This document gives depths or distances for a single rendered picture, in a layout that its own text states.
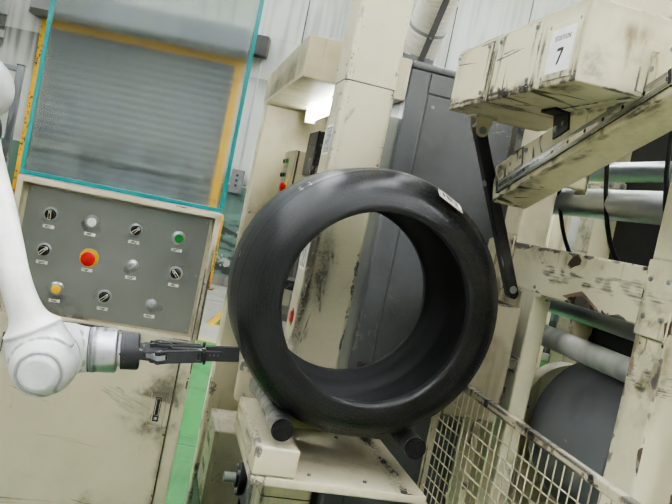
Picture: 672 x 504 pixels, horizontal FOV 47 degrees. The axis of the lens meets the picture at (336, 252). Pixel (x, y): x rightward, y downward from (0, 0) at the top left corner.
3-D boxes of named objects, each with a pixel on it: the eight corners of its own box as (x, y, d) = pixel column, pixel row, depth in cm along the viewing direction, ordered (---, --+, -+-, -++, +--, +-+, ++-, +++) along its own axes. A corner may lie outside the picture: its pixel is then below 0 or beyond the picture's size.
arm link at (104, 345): (93, 322, 157) (123, 323, 159) (91, 366, 158) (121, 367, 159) (89, 331, 149) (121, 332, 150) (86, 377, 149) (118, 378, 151)
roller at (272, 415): (269, 394, 186) (250, 392, 185) (272, 376, 185) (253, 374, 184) (292, 443, 152) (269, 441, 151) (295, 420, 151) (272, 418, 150)
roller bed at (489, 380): (416, 393, 210) (439, 286, 208) (466, 401, 213) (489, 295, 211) (441, 415, 190) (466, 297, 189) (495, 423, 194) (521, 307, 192)
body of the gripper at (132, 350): (119, 336, 150) (168, 337, 152) (122, 327, 158) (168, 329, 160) (117, 374, 151) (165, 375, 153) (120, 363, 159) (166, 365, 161)
